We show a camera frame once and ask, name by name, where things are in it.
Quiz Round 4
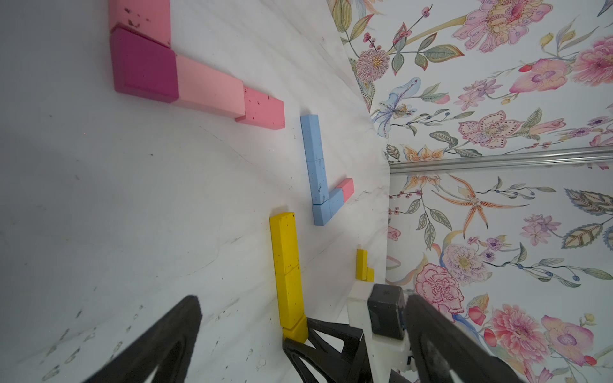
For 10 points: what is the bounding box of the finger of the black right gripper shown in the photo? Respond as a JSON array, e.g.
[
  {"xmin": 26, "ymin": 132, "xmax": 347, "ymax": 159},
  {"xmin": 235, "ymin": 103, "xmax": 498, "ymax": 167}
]
[{"xmin": 283, "ymin": 318, "xmax": 373, "ymax": 383}]

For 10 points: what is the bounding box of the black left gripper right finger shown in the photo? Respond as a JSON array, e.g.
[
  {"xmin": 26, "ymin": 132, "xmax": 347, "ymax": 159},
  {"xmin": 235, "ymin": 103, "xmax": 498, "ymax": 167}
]
[{"xmin": 404, "ymin": 295, "xmax": 520, "ymax": 382}]

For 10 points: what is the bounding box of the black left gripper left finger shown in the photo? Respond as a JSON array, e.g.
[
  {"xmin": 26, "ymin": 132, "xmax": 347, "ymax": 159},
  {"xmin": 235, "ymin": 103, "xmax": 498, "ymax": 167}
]
[{"xmin": 86, "ymin": 295, "xmax": 202, "ymax": 382}]

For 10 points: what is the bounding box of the yellow rectangular block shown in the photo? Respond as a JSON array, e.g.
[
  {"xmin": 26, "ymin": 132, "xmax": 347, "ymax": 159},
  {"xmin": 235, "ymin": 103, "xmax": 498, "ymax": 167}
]
[{"xmin": 276, "ymin": 266, "xmax": 305, "ymax": 329}]

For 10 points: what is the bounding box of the yellow angled block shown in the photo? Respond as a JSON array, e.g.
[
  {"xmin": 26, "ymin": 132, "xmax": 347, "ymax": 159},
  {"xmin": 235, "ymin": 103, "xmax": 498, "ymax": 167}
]
[{"xmin": 356, "ymin": 249, "xmax": 368, "ymax": 281}]

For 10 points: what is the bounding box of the light blue long block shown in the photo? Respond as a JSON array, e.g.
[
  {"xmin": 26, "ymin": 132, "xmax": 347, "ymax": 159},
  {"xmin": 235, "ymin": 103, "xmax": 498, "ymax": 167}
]
[{"xmin": 300, "ymin": 114, "xmax": 323, "ymax": 162}]

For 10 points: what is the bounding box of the light pink block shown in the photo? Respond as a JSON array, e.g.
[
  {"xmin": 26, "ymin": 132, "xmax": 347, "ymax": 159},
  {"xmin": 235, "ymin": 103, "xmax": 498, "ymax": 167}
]
[{"xmin": 172, "ymin": 55, "xmax": 245, "ymax": 119}]

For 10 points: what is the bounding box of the magenta small cube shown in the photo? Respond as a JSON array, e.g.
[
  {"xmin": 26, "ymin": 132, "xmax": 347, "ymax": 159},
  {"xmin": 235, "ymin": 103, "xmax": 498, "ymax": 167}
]
[{"xmin": 110, "ymin": 28, "xmax": 179, "ymax": 104}]

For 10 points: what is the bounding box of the small blue cube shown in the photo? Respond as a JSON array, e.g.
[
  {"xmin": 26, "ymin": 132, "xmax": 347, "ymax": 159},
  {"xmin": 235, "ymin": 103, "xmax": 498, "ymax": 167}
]
[{"xmin": 312, "ymin": 201, "xmax": 331, "ymax": 227}]

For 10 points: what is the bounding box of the pink rectangular block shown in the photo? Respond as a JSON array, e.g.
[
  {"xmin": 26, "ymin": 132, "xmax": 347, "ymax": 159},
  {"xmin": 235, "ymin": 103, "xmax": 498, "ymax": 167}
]
[{"xmin": 235, "ymin": 86, "xmax": 286, "ymax": 130}]

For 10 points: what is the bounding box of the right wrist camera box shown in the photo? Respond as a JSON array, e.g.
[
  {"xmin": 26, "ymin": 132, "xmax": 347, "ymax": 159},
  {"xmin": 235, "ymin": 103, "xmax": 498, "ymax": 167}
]
[{"xmin": 346, "ymin": 279, "xmax": 413, "ymax": 383}]

